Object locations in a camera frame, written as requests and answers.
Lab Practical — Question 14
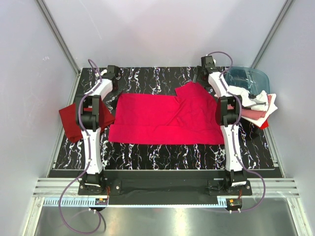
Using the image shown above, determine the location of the bright pink-red t-shirt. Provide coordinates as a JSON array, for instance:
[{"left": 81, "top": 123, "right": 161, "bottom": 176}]
[{"left": 108, "top": 82, "right": 224, "bottom": 145}]

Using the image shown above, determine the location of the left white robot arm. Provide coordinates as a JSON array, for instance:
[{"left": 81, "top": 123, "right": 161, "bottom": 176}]
[{"left": 75, "top": 65, "right": 120, "bottom": 188}]

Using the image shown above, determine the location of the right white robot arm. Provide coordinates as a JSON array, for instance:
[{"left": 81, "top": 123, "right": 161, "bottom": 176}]
[{"left": 193, "top": 51, "right": 247, "bottom": 193}]

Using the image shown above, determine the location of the blue transparent plastic bin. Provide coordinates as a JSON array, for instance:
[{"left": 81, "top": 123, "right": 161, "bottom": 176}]
[{"left": 225, "top": 66, "right": 270, "bottom": 95}]

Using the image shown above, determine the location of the white black printed t-shirt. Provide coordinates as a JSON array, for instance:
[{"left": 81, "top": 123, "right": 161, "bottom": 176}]
[{"left": 227, "top": 86, "right": 269, "bottom": 112}]

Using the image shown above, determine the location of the folded dark red t-shirt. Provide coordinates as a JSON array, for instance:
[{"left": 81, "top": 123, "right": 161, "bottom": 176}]
[{"left": 59, "top": 103, "right": 115, "bottom": 143}]

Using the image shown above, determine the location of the dusty pink folded t-shirt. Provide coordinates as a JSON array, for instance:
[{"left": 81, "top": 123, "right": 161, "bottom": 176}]
[{"left": 242, "top": 94, "right": 272, "bottom": 120}]

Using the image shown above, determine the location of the white folded t-shirt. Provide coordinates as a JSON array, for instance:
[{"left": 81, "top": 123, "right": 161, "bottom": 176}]
[{"left": 242, "top": 93, "right": 278, "bottom": 127}]

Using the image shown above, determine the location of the red t-shirt under pile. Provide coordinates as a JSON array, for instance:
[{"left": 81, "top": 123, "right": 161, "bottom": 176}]
[{"left": 259, "top": 120, "right": 269, "bottom": 130}]

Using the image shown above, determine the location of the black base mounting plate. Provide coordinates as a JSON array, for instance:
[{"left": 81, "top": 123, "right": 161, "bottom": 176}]
[{"left": 78, "top": 170, "right": 252, "bottom": 200}]

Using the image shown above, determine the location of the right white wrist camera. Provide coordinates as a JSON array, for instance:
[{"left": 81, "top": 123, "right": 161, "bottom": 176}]
[{"left": 206, "top": 54, "right": 216, "bottom": 64}]

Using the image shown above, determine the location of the left aluminium frame post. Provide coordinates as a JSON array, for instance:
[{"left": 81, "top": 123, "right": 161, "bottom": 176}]
[{"left": 35, "top": 0, "right": 81, "bottom": 75}]

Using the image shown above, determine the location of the aluminium frame post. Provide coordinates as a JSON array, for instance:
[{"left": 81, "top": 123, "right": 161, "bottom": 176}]
[
  {"left": 35, "top": 0, "right": 81, "bottom": 75},
  {"left": 251, "top": 0, "right": 295, "bottom": 69}
]

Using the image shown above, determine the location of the right aluminium frame post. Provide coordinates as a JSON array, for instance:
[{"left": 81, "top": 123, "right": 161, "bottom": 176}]
[{"left": 251, "top": 0, "right": 295, "bottom": 69}]

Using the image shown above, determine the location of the white slotted cable duct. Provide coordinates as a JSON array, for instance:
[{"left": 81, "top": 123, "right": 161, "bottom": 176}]
[{"left": 43, "top": 196, "right": 227, "bottom": 208}]

